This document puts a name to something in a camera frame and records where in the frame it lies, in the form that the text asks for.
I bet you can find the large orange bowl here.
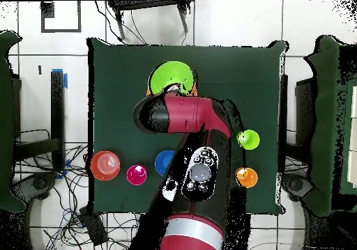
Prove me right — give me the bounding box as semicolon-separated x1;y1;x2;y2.
145;77;199;97

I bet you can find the large light green bowl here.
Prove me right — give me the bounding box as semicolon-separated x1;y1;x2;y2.
149;61;195;95

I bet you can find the blue bowl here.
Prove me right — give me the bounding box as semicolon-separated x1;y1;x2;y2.
154;150;176;178

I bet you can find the red cup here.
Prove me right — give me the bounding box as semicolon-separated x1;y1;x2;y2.
126;164;148;186

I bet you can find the lime green cup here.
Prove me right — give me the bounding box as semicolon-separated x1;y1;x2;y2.
236;129;261;151

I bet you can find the dark green tablecloth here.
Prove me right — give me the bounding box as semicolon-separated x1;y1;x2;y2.
86;37;288;215

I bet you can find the small red-orange bowl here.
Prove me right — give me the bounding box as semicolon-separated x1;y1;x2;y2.
89;150;121;182

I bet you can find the orange cup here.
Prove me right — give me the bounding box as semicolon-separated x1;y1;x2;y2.
234;166;259;189

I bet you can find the black metal stand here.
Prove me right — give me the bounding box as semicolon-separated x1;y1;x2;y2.
278;74;316;156
12;70;66;173

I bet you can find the blue tape strip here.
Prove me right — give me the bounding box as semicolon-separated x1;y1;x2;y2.
51;68;68;89

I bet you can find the black power strip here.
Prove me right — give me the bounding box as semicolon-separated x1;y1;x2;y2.
77;206;108;247

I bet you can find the neighbouring green covered table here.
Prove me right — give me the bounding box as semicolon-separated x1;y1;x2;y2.
305;35;357;217
0;30;26;213

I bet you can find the black camera tripod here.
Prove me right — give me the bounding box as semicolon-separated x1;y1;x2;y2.
107;0;193;40

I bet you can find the grey square frame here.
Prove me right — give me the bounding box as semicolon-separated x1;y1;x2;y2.
40;0;82;33

